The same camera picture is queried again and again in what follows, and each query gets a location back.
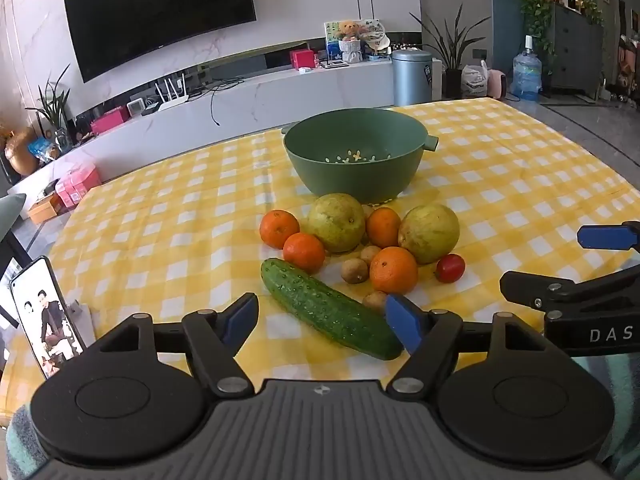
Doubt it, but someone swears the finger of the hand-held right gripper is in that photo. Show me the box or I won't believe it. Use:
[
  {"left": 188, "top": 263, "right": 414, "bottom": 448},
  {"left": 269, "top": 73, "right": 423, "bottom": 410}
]
[
  {"left": 576, "top": 220, "right": 640, "bottom": 251},
  {"left": 500, "top": 266, "right": 640, "bottom": 321}
]

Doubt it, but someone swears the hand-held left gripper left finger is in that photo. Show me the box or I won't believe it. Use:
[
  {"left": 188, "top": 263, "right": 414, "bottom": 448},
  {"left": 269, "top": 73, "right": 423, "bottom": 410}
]
[{"left": 95, "top": 292, "right": 259, "bottom": 400}]

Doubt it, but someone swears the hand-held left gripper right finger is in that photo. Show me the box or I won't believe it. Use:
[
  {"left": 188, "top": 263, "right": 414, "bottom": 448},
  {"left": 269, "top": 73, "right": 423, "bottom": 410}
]
[{"left": 386, "top": 294, "right": 548, "bottom": 398}]

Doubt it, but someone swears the orange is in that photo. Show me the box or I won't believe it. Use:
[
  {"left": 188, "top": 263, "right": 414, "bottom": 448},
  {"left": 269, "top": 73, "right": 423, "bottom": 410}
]
[
  {"left": 259, "top": 209, "right": 301, "bottom": 250},
  {"left": 369, "top": 246, "right": 419, "bottom": 295},
  {"left": 365, "top": 207, "right": 402, "bottom": 249},
  {"left": 283, "top": 232, "right": 326, "bottom": 275}
]

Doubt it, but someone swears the red cherry tomato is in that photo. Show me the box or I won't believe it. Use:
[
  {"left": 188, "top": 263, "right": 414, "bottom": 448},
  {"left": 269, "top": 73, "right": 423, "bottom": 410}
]
[{"left": 435, "top": 254, "right": 466, "bottom": 284}]

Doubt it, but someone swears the green cucumber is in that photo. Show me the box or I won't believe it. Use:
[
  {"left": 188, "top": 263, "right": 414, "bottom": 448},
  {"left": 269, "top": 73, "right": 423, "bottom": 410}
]
[{"left": 260, "top": 258, "right": 405, "bottom": 361}]

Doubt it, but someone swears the yellow-green pear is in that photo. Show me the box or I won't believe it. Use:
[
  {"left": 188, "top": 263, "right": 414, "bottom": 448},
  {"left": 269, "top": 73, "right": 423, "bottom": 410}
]
[{"left": 397, "top": 204, "right": 460, "bottom": 265}]

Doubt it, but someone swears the yellow-green apple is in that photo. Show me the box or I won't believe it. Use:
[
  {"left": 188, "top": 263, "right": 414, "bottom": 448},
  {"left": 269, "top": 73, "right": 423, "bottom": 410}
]
[{"left": 307, "top": 193, "right": 367, "bottom": 254}]

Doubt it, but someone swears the green bowl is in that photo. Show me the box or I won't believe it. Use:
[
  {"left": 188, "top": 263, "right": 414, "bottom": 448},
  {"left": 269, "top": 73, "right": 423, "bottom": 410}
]
[{"left": 281, "top": 108, "right": 441, "bottom": 204}]

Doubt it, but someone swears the person's right forearm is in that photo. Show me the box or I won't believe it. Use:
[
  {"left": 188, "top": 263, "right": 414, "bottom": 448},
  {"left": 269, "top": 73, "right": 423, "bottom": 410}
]
[{"left": 572, "top": 355, "right": 640, "bottom": 480}]

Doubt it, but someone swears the person's left forearm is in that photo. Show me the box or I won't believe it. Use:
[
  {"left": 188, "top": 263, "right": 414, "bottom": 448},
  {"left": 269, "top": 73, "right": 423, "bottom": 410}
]
[{"left": 5, "top": 405, "right": 48, "bottom": 480}]

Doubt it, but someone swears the yellow checked tablecloth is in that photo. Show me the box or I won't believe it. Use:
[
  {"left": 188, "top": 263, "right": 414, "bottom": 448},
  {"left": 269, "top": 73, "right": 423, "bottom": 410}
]
[{"left": 0, "top": 97, "right": 640, "bottom": 413}]

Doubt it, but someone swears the grey phone stand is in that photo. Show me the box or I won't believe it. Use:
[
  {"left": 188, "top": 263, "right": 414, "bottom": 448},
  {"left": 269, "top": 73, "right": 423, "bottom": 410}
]
[{"left": 65, "top": 300, "right": 98, "bottom": 346}]

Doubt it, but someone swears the blue water bottle with pump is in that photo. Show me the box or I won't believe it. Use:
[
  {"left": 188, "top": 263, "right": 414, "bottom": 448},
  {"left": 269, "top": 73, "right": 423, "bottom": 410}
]
[{"left": 512, "top": 35, "right": 543, "bottom": 102}]

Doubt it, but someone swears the pink small heater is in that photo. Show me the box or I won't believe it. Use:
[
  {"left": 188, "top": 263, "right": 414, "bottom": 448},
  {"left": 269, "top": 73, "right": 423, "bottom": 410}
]
[{"left": 487, "top": 69, "right": 508, "bottom": 100}]

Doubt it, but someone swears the grey dresser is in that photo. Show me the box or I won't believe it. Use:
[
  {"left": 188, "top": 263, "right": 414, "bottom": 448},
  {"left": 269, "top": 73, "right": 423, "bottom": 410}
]
[{"left": 552, "top": 4, "right": 606, "bottom": 96}]

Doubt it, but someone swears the smartphone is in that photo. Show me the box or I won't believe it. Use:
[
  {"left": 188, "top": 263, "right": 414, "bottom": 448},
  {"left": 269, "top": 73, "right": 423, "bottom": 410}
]
[{"left": 10, "top": 256, "right": 86, "bottom": 380}]

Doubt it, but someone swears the white plastic bag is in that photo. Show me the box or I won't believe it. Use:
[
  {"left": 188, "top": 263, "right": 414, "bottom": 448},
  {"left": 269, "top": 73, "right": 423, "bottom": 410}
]
[{"left": 460, "top": 60, "right": 490, "bottom": 99}]

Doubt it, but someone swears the pink storage box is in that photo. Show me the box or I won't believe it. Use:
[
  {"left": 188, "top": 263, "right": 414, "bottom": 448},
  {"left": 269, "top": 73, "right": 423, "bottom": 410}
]
[{"left": 55, "top": 162, "right": 103, "bottom": 209}]

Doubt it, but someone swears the orange cardboard box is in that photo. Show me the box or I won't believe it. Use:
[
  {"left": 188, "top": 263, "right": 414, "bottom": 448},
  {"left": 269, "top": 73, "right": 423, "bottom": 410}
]
[{"left": 26, "top": 192, "right": 65, "bottom": 225}]

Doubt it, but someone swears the white marble TV cabinet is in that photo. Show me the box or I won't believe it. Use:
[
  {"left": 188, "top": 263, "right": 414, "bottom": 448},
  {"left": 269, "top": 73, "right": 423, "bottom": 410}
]
[{"left": 0, "top": 57, "right": 443, "bottom": 196}]

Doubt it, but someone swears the white router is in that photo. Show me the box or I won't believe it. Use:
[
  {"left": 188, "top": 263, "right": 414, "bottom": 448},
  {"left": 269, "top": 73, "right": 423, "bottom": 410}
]
[{"left": 154, "top": 74, "right": 190, "bottom": 107}]

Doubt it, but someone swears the pink tissue box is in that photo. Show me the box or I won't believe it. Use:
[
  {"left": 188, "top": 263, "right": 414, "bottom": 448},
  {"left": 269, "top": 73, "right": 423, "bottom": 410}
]
[{"left": 90, "top": 109, "right": 130, "bottom": 135}]

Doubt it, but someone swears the long-leaved potted plant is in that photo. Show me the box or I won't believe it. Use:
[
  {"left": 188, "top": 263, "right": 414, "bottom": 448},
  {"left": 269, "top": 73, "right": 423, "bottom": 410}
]
[{"left": 409, "top": 4, "right": 493, "bottom": 100}]

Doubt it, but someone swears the bushy pothos plant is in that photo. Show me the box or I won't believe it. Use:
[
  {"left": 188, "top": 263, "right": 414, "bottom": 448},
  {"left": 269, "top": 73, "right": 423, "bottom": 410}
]
[{"left": 502, "top": 0, "right": 558, "bottom": 56}]

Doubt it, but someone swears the blue-grey trash can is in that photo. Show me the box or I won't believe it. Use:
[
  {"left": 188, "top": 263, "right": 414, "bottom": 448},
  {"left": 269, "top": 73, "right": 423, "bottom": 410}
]
[{"left": 391, "top": 49, "right": 434, "bottom": 107}]

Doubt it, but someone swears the green cushioned chair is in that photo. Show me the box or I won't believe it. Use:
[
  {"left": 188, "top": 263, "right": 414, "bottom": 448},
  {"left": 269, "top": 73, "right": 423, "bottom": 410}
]
[{"left": 0, "top": 193, "right": 27, "bottom": 281}]

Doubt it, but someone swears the green-grey soundbar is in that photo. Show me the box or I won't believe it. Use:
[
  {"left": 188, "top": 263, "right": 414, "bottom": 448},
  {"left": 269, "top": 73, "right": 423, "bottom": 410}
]
[{"left": 202, "top": 42, "right": 321, "bottom": 73}]

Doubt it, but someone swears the blue snack bag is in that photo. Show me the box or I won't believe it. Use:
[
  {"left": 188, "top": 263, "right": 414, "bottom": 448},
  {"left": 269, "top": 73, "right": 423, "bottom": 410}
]
[{"left": 27, "top": 137, "right": 58, "bottom": 163}]

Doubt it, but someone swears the plant in glass vase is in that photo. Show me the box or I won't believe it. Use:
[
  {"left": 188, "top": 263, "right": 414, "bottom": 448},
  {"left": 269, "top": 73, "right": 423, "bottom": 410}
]
[{"left": 25, "top": 64, "right": 73, "bottom": 156}]

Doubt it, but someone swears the gold round vase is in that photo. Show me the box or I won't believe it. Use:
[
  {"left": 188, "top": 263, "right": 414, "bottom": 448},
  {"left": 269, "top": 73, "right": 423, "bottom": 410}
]
[{"left": 4, "top": 127, "right": 40, "bottom": 176}]

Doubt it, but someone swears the printed hand fan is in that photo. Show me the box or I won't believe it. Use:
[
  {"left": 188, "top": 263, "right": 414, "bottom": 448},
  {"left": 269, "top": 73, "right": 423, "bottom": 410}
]
[{"left": 360, "top": 20, "right": 391, "bottom": 56}]

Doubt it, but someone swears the standing picture card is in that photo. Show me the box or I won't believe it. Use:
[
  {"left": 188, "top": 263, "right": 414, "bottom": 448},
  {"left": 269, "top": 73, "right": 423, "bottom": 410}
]
[{"left": 324, "top": 21, "right": 346, "bottom": 63}]

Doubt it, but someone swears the black cable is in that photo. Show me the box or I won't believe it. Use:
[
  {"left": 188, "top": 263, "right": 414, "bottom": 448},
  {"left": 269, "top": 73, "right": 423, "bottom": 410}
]
[{"left": 200, "top": 76, "right": 246, "bottom": 127}]

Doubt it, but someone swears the black wall television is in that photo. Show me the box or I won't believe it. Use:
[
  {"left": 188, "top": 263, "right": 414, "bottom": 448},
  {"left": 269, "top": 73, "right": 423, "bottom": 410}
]
[{"left": 63, "top": 0, "right": 258, "bottom": 84}]

